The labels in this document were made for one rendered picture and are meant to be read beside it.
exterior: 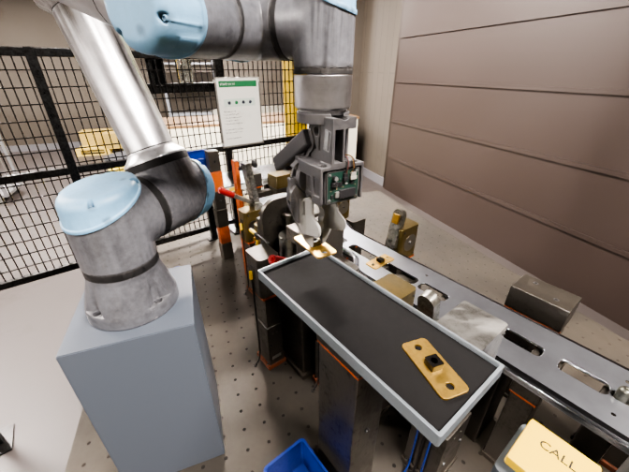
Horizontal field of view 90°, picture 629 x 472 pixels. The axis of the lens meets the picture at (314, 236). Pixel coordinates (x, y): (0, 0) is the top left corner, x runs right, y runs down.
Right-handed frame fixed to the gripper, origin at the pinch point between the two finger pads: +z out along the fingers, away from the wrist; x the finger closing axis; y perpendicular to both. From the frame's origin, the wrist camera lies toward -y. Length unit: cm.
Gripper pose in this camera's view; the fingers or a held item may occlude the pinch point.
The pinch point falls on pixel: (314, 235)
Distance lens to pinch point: 53.0
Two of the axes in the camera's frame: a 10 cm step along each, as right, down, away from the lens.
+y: 5.3, 4.0, -7.5
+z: 0.0, 8.8, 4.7
